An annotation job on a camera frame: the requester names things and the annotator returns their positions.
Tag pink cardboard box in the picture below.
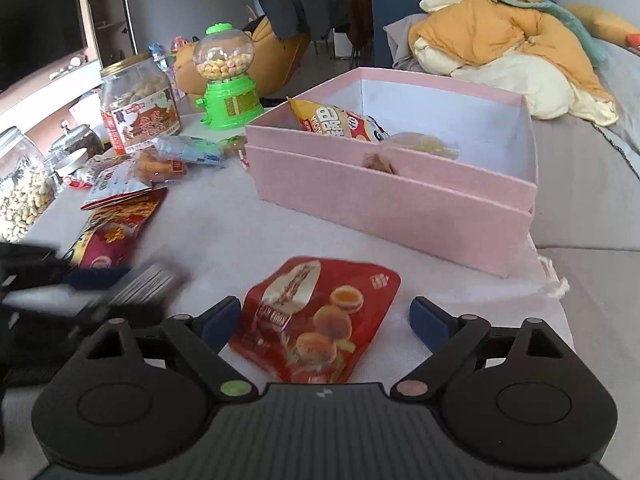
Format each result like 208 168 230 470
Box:
244 66 540 279

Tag grey sofa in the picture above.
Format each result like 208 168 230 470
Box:
385 10 640 480

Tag dark blue cabinet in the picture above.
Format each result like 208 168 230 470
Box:
369 0 456 68

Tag small blue capped bottle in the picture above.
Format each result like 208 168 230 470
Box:
149 42 169 73

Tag plastic peanut jar red label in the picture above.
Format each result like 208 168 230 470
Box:
99 52 182 156

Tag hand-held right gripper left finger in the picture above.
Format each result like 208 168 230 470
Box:
74 296 256 404

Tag glass jar of peanuts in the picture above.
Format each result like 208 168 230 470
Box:
0 126 57 243

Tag small wrapped candy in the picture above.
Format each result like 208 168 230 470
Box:
220 135 249 160

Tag wooden chair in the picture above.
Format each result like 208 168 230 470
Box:
345 0 374 59

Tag round orange cake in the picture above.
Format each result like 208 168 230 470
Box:
134 149 190 184

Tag yellow chip packet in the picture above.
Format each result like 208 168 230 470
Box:
287 97 391 148

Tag red noodle picture snack packet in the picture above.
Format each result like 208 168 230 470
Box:
65 187 169 268

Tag small silver tin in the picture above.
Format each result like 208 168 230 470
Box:
54 152 92 179

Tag orange and cream jacket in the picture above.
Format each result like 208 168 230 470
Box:
407 0 621 126

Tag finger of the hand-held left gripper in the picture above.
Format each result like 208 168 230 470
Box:
5 260 188 328

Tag teal cloth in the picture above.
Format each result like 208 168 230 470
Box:
477 0 608 68

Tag snack packets inside box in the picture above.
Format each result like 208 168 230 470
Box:
152 135 228 168

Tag red cake picture snack packet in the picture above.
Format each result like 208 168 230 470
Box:
228 256 402 385

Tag glass jar dark contents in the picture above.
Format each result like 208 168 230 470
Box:
47 121 106 171

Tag red and white snack packet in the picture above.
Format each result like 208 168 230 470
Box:
80 157 153 211

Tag clear wrapped pastry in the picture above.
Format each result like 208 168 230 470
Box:
362 131 460 176

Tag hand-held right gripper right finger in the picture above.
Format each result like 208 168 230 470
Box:
391 296 577 404

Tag black television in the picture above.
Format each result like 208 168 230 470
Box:
0 0 86 93

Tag green gumball machine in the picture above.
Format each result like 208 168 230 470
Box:
192 23 266 132

